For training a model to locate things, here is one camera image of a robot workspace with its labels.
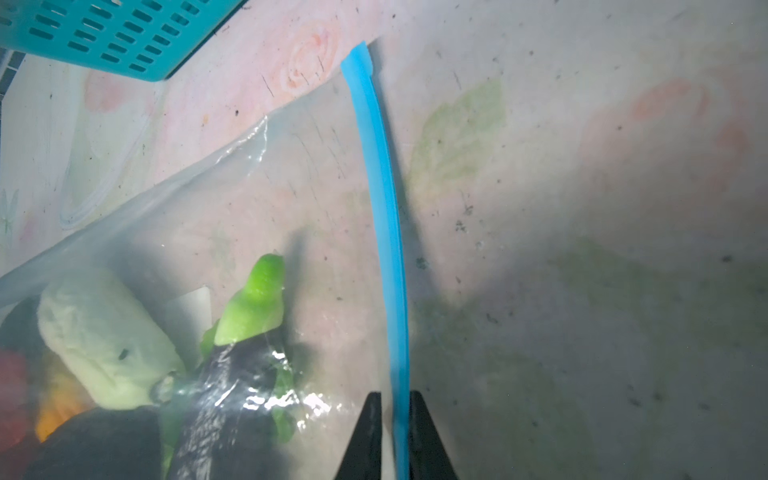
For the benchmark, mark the black avocado toy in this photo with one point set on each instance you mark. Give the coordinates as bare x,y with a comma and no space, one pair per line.
101,444

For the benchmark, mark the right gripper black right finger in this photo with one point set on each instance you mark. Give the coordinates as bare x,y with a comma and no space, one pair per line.
428,459

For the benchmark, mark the yellow green corn toy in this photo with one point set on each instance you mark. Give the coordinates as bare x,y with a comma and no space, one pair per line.
63,397

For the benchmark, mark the clear zip top bag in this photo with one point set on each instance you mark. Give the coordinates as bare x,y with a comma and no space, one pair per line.
311,182

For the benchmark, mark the green leafy vegetable toy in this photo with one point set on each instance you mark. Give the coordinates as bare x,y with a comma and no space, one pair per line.
229,417

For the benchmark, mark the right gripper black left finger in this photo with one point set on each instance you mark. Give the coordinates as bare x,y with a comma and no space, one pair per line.
362,459

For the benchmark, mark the dark eggplant toy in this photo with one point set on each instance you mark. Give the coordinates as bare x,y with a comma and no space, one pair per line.
258,306

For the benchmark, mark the teal plastic basket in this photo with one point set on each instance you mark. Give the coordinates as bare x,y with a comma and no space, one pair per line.
147,40

